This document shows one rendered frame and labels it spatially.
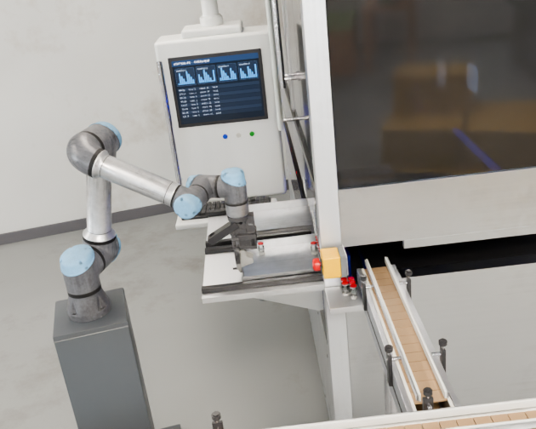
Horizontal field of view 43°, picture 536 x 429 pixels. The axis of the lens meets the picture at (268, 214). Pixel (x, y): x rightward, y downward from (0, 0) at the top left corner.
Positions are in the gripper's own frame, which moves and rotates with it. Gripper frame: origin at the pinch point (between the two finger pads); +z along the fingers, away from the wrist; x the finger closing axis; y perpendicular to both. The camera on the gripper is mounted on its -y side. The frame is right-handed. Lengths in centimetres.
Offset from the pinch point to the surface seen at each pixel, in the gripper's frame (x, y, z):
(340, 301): -22.3, 31.3, 3.3
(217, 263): 12.4, -8.0, 3.6
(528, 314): -12, 95, 22
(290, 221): 40.1, 20.5, 3.1
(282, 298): -2.4, 13.9, 11.9
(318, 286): -10.9, 25.7, 3.8
